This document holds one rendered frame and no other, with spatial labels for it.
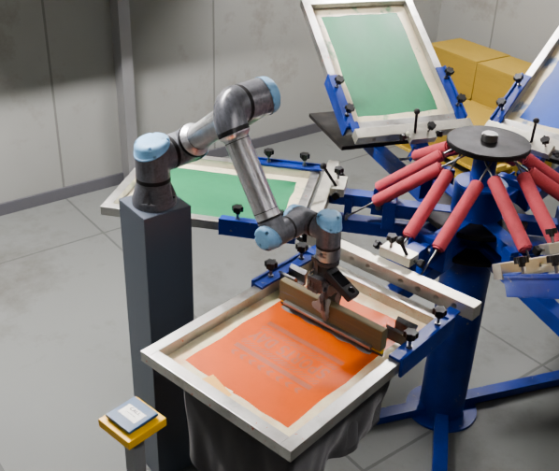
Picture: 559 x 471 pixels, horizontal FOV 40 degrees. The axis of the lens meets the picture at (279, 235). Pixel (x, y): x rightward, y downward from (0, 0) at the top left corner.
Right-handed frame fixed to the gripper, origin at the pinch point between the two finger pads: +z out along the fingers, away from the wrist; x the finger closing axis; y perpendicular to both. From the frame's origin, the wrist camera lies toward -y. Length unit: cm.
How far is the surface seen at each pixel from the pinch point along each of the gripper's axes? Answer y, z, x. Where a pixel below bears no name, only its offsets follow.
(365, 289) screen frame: 3.3, 2.7, -23.5
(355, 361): -15.4, 5.5, 7.3
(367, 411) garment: -20.5, 22.9, 6.3
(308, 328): 5.3, 4.8, 4.7
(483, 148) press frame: -2, -31, -86
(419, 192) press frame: 32, 3, -102
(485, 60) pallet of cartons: 145, 26, -375
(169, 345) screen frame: 27, 1, 43
